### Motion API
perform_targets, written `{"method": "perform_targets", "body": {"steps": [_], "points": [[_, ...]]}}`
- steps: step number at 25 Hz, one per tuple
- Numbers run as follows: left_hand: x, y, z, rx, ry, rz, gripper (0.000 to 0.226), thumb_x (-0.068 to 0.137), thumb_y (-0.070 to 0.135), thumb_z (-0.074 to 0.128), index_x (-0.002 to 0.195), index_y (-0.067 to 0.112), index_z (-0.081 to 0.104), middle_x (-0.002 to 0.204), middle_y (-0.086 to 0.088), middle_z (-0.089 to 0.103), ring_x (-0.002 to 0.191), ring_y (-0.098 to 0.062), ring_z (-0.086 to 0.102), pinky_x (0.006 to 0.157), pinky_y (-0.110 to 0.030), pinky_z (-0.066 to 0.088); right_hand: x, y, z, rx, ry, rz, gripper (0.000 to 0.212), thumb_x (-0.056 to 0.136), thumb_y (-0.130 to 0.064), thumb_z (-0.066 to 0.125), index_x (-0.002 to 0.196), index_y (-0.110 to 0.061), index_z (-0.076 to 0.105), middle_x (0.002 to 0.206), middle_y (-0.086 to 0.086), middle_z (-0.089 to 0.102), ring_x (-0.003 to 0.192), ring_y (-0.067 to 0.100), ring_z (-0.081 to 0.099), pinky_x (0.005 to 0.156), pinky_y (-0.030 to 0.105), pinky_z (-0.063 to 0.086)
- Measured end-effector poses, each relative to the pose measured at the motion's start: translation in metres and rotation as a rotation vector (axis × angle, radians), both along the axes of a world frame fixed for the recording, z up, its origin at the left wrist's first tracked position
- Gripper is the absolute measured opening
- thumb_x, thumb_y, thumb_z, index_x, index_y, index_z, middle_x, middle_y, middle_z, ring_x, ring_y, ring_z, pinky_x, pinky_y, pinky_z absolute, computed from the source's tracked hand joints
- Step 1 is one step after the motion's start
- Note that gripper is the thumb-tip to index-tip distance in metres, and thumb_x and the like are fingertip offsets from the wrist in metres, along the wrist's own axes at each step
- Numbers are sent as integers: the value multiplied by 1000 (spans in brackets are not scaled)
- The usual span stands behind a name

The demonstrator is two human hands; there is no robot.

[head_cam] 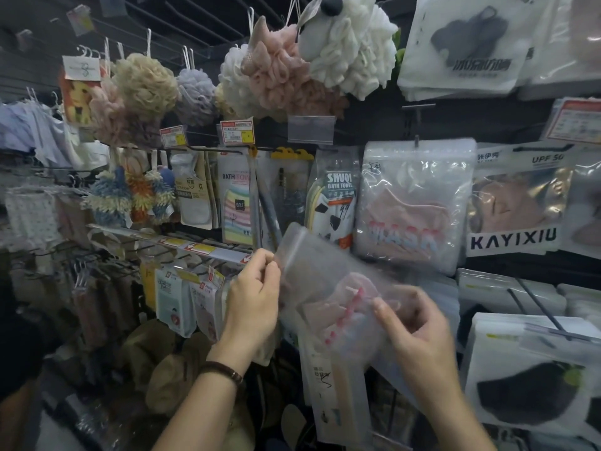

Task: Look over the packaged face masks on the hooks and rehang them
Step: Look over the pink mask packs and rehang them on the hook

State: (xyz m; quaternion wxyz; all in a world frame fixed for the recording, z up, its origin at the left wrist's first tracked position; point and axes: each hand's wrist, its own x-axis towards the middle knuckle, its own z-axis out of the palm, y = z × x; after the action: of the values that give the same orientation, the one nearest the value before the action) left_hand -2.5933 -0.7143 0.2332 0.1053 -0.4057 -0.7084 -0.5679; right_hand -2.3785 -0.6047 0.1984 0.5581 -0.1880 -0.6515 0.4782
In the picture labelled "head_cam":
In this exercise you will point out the black mask packet green sticker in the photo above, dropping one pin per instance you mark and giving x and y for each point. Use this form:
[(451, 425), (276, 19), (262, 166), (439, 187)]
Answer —
[(516, 394)]

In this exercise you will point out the white fluffy item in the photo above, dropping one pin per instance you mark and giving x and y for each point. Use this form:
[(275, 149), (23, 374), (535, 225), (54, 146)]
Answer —
[(352, 46)]

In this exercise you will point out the row of small white packets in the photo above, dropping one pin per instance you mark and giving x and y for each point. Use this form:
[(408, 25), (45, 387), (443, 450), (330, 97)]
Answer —
[(176, 300)]

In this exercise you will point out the white bath mitt packet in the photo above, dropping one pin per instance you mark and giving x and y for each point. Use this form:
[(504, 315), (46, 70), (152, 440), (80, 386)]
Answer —
[(195, 206)]

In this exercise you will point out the person's left hand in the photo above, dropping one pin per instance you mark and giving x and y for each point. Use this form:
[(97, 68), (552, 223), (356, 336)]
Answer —
[(251, 309)]

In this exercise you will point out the white bath sponge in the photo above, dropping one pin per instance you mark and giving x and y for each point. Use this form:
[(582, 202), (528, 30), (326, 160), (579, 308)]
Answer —
[(232, 84)]

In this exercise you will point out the pastel striped towel packet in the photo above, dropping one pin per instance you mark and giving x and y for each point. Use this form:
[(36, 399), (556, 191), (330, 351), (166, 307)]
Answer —
[(237, 216)]

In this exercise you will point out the white dotted packets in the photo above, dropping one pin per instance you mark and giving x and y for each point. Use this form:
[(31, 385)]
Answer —
[(33, 216)]

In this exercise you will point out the beige bath sponge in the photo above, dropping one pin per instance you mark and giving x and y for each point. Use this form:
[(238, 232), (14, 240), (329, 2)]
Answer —
[(145, 86)]

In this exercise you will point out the cream cap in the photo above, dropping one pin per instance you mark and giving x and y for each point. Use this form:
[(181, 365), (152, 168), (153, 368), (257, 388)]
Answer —
[(178, 380)]

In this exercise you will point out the frosted tag holder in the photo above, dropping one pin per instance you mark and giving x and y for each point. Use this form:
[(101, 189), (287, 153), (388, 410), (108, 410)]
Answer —
[(112, 4)]

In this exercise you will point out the row of pale hanging garments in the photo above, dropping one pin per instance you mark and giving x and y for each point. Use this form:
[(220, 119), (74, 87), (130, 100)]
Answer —
[(33, 131)]

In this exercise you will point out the pale yellow tag holder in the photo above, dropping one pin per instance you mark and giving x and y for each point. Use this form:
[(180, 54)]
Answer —
[(80, 21)]

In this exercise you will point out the clear tag holder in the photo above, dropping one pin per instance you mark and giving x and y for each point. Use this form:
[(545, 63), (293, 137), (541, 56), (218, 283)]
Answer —
[(554, 334), (311, 130)]

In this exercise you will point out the clear packet pink mask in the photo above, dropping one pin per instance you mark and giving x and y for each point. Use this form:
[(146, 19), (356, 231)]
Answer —
[(413, 192), (328, 295)]

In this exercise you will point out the white packet beige mask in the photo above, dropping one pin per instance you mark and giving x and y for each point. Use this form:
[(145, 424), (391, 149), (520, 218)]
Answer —
[(587, 220)]

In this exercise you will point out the yellow orange cartoon sponge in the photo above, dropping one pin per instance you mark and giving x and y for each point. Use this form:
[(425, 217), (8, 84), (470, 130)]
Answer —
[(77, 100)]

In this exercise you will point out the multicoloured bath sponge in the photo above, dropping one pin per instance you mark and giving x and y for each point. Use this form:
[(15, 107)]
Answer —
[(110, 197)]

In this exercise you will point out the glossy packet pink mask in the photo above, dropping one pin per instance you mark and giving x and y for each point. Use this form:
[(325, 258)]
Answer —
[(582, 37)]

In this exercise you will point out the black white towel packet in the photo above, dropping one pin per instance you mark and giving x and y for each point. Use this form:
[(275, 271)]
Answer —
[(335, 192)]

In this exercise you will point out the row of clear long packets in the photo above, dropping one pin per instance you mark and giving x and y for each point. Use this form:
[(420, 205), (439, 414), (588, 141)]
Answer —
[(291, 187)]

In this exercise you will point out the grey packet pink mask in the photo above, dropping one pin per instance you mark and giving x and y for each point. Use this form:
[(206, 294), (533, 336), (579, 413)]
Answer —
[(512, 241)]

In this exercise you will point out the white price tag yellow corner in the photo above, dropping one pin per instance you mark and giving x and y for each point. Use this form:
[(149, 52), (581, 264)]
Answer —
[(173, 137), (237, 132), (575, 122)]

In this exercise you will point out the row of translucent mask packets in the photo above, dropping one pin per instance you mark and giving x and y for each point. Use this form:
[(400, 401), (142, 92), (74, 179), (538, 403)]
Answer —
[(443, 295)]

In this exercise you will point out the grey bath sponge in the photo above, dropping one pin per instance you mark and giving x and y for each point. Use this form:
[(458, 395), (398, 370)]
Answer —
[(195, 96)]

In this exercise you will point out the row of brown hanging items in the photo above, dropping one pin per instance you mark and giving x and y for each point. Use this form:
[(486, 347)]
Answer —
[(94, 314)]

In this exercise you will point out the beige cap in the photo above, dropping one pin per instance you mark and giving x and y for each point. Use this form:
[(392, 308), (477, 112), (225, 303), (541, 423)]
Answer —
[(145, 347)]

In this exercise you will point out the person's right hand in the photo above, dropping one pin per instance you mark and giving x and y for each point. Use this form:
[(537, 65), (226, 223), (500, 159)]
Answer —
[(427, 356)]

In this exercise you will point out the green fluffy item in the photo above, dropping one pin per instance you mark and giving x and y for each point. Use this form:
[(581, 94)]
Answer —
[(399, 53)]

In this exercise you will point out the mauve bath sponge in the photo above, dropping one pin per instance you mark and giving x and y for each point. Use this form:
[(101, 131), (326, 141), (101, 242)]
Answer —
[(110, 117)]

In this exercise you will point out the pink bath sponge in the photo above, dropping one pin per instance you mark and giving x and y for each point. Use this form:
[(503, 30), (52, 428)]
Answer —
[(277, 70)]

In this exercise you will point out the white packet grey mask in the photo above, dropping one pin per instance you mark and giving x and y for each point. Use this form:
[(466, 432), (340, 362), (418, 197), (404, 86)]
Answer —
[(469, 37)]

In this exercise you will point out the row of cream mask packets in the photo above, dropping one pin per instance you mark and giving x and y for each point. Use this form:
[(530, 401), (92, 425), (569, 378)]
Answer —
[(328, 394)]

